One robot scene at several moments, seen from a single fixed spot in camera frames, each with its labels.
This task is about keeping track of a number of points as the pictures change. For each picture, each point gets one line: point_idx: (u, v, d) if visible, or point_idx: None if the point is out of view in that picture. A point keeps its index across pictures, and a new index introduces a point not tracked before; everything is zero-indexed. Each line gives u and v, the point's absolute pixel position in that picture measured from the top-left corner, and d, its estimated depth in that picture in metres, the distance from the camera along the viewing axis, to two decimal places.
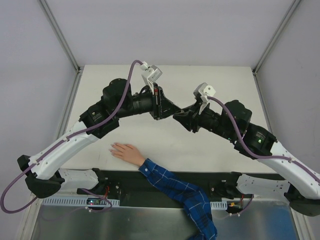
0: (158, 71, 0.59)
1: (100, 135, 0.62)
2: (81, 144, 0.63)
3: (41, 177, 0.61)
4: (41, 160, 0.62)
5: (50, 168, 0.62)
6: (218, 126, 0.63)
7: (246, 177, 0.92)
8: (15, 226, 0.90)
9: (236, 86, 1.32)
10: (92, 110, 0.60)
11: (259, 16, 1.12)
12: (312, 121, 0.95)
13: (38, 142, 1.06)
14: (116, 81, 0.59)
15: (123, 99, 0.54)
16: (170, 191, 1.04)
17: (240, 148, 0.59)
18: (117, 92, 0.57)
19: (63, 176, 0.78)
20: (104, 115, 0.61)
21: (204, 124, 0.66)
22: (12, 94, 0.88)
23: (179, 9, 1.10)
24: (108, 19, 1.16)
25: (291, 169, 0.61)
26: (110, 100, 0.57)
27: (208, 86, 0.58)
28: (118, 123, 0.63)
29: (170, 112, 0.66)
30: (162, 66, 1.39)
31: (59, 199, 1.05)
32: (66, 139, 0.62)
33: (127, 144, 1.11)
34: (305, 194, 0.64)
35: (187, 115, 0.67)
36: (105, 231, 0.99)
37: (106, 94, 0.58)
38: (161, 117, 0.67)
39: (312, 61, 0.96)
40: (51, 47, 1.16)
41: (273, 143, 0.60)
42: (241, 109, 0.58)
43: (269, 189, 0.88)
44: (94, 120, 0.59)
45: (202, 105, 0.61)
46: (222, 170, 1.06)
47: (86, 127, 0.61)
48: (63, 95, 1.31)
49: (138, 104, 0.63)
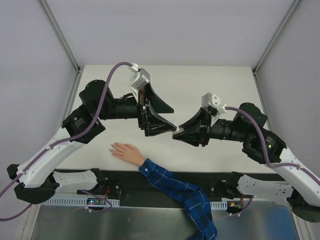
0: (143, 78, 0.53)
1: (85, 141, 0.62)
2: (66, 151, 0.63)
3: (31, 186, 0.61)
4: (28, 170, 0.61)
5: (38, 177, 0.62)
6: (233, 133, 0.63)
7: (247, 179, 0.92)
8: (15, 227, 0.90)
9: (236, 86, 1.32)
10: (75, 115, 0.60)
11: (259, 17, 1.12)
12: (312, 122, 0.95)
13: (38, 142, 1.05)
14: (93, 84, 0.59)
15: (101, 102, 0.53)
16: (170, 191, 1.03)
17: (250, 151, 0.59)
18: (93, 96, 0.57)
19: (58, 180, 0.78)
20: (86, 120, 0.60)
21: (217, 135, 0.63)
22: (12, 94, 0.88)
23: (179, 9, 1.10)
24: (108, 19, 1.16)
25: (298, 176, 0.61)
26: (89, 105, 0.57)
27: (214, 95, 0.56)
28: (103, 127, 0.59)
29: (161, 130, 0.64)
30: (162, 66, 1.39)
31: (58, 199, 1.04)
32: (49, 148, 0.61)
33: (127, 144, 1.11)
34: (311, 202, 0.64)
35: (198, 131, 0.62)
36: (105, 231, 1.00)
37: (83, 99, 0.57)
38: (147, 131, 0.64)
39: (312, 61, 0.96)
40: (50, 47, 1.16)
41: (282, 150, 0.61)
42: (257, 114, 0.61)
43: (272, 193, 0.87)
44: (76, 126, 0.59)
45: (214, 117, 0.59)
46: (222, 170, 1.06)
47: (69, 134, 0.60)
48: (63, 95, 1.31)
49: (122, 109, 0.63)
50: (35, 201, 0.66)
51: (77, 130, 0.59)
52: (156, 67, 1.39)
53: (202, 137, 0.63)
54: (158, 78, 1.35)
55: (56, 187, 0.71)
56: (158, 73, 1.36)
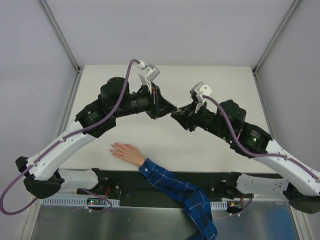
0: (156, 70, 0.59)
1: (97, 134, 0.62)
2: (78, 144, 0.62)
3: (40, 179, 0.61)
4: (39, 162, 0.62)
5: (48, 169, 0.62)
6: (214, 126, 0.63)
7: (245, 177, 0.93)
8: (15, 226, 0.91)
9: (236, 86, 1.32)
10: (88, 110, 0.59)
11: (260, 16, 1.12)
12: (313, 121, 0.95)
13: (38, 142, 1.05)
14: (114, 80, 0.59)
15: (121, 98, 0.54)
16: (170, 191, 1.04)
17: (236, 147, 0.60)
18: (114, 89, 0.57)
19: (63, 175, 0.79)
20: (100, 114, 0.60)
21: (199, 124, 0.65)
22: (12, 94, 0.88)
23: (179, 9, 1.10)
24: (108, 19, 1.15)
25: (287, 166, 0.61)
26: (108, 98, 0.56)
27: (204, 86, 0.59)
28: (114, 123, 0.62)
29: (166, 111, 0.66)
30: (162, 66, 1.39)
31: (59, 199, 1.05)
32: (62, 140, 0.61)
33: (127, 144, 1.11)
34: (303, 191, 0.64)
35: (183, 114, 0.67)
36: (105, 231, 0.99)
37: (103, 93, 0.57)
38: (157, 116, 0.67)
39: (312, 60, 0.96)
40: (50, 46, 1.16)
41: (268, 142, 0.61)
42: (236, 108, 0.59)
43: (268, 188, 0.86)
44: (90, 120, 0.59)
45: (197, 105, 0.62)
46: (222, 170, 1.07)
47: (83, 127, 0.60)
48: (63, 95, 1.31)
49: (135, 103, 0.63)
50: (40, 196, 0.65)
51: (91, 124, 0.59)
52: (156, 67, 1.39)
53: (186, 123, 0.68)
54: (158, 78, 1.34)
55: (61, 183, 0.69)
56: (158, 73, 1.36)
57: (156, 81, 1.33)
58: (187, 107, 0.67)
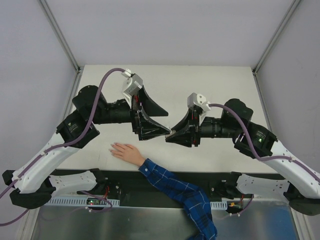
0: (136, 84, 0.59)
1: (79, 145, 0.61)
2: (60, 157, 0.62)
3: (26, 191, 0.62)
4: (23, 176, 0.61)
5: (33, 182, 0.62)
6: (223, 130, 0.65)
7: (245, 177, 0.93)
8: (16, 227, 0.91)
9: (236, 86, 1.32)
10: (69, 121, 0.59)
11: (259, 16, 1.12)
12: (312, 121, 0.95)
13: (38, 142, 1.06)
14: (86, 89, 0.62)
15: (94, 109, 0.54)
16: (170, 191, 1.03)
17: (240, 146, 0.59)
18: (85, 102, 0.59)
19: (55, 184, 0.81)
20: (80, 125, 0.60)
21: (208, 134, 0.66)
22: (12, 94, 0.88)
23: (179, 9, 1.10)
24: (108, 19, 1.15)
25: (291, 168, 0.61)
26: (82, 110, 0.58)
27: (199, 95, 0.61)
28: (97, 132, 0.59)
29: (153, 133, 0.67)
30: (162, 66, 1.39)
31: (59, 199, 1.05)
32: (43, 154, 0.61)
33: (127, 144, 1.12)
34: (305, 193, 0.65)
35: (189, 131, 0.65)
36: (105, 231, 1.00)
37: (77, 105, 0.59)
38: (141, 137, 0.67)
39: (312, 60, 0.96)
40: (50, 47, 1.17)
41: (273, 143, 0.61)
42: (243, 108, 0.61)
43: (269, 188, 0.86)
44: (70, 132, 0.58)
45: (201, 116, 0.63)
46: (222, 170, 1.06)
47: (63, 140, 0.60)
48: (63, 95, 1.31)
49: (116, 114, 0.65)
50: (32, 206, 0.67)
51: (72, 136, 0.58)
52: (156, 66, 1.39)
53: (193, 136, 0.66)
54: (157, 78, 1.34)
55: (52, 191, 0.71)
56: (158, 73, 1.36)
57: (156, 81, 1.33)
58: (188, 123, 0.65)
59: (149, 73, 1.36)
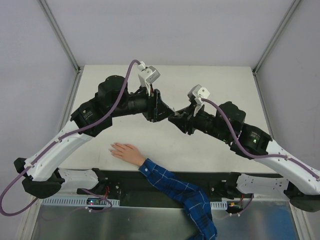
0: (156, 73, 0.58)
1: (93, 134, 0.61)
2: (74, 144, 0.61)
3: (39, 179, 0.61)
4: (36, 163, 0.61)
5: (46, 170, 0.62)
6: (214, 129, 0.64)
7: (245, 177, 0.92)
8: (15, 227, 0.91)
9: (236, 86, 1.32)
10: (83, 109, 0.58)
11: (259, 17, 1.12)
12: (312, 121, 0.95)
13: (37, 142, 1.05)
14: (113, 77, 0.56)
15: (119, 98, 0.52)
16: (170, 191, 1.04)
17: (236, 149, 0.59)
18: (113, 88, 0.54)
19: (63, 175, 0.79)
20: (95, 113, 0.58)
21: (199, 126, 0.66)
22: (12, 94, 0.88)
23: (178, 9, 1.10)
24: (108, 19, 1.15)
25: (288, 166, 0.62)
26: (106, 97, 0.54)
27: (202, 88, 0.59)
28: (110, 122, 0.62)
29: (164, 115, 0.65)
30: (162, 66, 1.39)
31: (59, 199, 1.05)
32: (57, 141, 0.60)
33: (127, 144, 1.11)
34: (304, 190, 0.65)
35: (182, 117, 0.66)
36: (105, 231, 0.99)
37: (101, 91, 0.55)
38: (155, 120, 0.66)
39: (312, 61, 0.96)
40: (51, 46, 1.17)
41: (268, 143, 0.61)
42: (235, 111, 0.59)
43: (269, 187, 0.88)
44: (85, 119, 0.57)
45: (196, 107, 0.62)
46: (223, 170, 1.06)
47: (78, 127, 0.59)
48: (63, 95, 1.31)
49: (133, 104, 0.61)
50: (41, 196, 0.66)
51: (87, 123, 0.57)
52: (156, 66, 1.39)
53: (186, 124, 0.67)
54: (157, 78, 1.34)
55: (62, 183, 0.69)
56: None
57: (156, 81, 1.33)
58: (184, 110, 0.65)
59: None
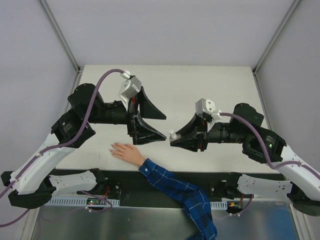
0: (134, 88, 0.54)
1: (75, 145, 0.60)
2: (56, 157, 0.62)
3: (25, 192, 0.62)
4: (20, 177, 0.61)
5: (31, 184, 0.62)
6: (231, 135, 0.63)
7: (246, 178, 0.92)
8: (15, 226, 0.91)
9: (236, 86, 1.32)
10: (63, 121, 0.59)
11: (259, 17, 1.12)
12: (313, 121, 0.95)
13: (37, 142, 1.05)
14: (82, 88, 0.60)
15: (90, 107, 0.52)
16: (170, 191, 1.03)
17: (250, 152, 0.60)
18: (81, 99, 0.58)
19: (55, 183, 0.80)
20: (74, 125, 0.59)
21: (214, 140, 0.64)
22: (12, 94, 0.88)
23: (178, 9, 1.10)
24: (108, 19, 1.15)
25: (300, 173, 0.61)
26: (77, 109, 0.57)
27: (208, 101, 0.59)
28: (93, 131, 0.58)
29: (148, 138, 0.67)
30: (162, 66, 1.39)
31: (59, 199, 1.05)
32: (39, 154, 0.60)
33: (127, 144, 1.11)
34: (311, 196, 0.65)
35: (196, 137, 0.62)
36: (105, 231, 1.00)
37: (71, 102, 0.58)
38: (136, 141, 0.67)
39: (312, 60, 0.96)
40: (50, 46, 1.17)
41: (283, 148, 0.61)
42: (253, 113, 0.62)
43: (271, 189, 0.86)
44: (64, 131, 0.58)
45: (209, 123, 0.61)
46: (223, 170, 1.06)
47: (58, 140, 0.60)
48: (63, 95, 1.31)
49: (113, 114, 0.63)
50: (31, 206, 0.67)
51: (66, 135, 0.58)
52: (156, 66, 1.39)
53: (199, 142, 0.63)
54: (157, 78, 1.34)
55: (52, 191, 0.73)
56: (157, 73, 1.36)
57: (156, 81, 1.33)
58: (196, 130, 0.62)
59: (149, 73, 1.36)
